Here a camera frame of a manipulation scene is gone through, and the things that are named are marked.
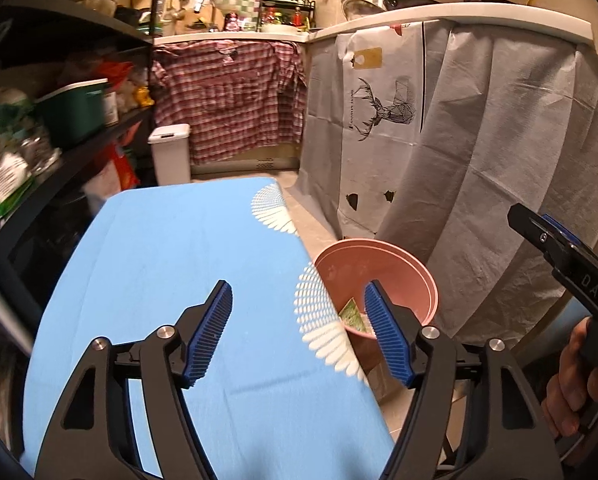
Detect beige box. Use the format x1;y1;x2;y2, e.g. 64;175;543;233
191;152;301;177

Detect green panda-print packet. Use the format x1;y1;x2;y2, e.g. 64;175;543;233
340;299;375;333

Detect blue tablecloth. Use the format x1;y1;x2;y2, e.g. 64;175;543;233
22;177;397;480

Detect red and white plastic bag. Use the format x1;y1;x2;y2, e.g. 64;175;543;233
86;142;140;196

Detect person's right hand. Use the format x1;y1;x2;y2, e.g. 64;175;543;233
543;317;592;438

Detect white labelled jar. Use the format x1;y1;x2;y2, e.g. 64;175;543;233
103;87;120;126

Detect red snack packet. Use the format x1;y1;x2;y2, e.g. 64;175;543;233
86;60;135;86

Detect green and white snack bag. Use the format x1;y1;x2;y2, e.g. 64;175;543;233
0;152;35;221

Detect pink plastic bucket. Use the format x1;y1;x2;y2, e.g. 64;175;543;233
313;238;439;368

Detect metal strainer bowl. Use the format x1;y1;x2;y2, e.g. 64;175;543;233
343;0;387;22

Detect green storage box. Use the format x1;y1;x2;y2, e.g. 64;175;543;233
34;78;109;148

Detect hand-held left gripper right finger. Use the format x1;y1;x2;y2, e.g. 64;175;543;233
364;280;564;480

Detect white lidded bin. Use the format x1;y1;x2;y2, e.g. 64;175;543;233
148;124;192;187

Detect black spice rack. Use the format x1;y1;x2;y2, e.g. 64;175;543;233
258;0;316;33

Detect black shelf unit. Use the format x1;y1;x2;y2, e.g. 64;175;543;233
0;0;165;361

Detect white deer-print cloth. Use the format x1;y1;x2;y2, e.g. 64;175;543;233
291;20;452;241

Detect green printed bag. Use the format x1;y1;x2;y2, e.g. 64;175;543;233
0;102;35;156

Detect grey curtain cloth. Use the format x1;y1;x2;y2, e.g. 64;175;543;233
379;17;598;351

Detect metal faucet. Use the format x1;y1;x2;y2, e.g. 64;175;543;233
194;0;217;26

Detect red plaid shirt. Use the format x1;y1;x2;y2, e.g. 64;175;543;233
149;40;310;166

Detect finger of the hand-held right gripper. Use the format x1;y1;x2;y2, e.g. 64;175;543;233
508;203;587;273

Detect clear plastic bags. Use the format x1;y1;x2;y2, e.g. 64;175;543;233
16;132;62;176

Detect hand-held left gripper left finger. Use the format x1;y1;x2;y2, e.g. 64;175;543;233
33;280;234;480

